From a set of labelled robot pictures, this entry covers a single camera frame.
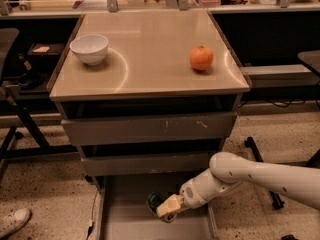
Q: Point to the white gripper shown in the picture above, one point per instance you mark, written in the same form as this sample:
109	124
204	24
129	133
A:
190	193

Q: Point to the black desk frame left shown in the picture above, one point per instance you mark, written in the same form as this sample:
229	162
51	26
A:
43	148

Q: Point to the black table leg right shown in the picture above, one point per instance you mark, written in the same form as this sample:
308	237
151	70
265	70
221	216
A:
277	203

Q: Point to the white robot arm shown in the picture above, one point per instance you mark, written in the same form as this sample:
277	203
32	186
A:
227	171

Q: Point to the white ceramic bowl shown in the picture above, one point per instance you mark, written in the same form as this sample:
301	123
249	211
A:
90	49

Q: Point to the bottom grey open drawer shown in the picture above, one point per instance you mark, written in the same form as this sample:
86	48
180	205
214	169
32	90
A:
124	214

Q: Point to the grey drawer cabinet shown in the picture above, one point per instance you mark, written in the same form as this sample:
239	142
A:
147	72

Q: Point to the orange fruit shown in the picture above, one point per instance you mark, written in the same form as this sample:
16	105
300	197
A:
201	58

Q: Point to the middle grey drawer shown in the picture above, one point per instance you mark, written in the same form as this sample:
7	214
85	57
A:
146	164

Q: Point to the white shoe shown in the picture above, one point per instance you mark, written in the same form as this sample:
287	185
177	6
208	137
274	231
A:
14	221

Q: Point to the top grey drawer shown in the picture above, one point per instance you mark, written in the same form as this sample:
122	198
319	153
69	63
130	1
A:
143	129

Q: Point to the green soda can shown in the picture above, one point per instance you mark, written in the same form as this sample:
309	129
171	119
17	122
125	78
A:
153	201

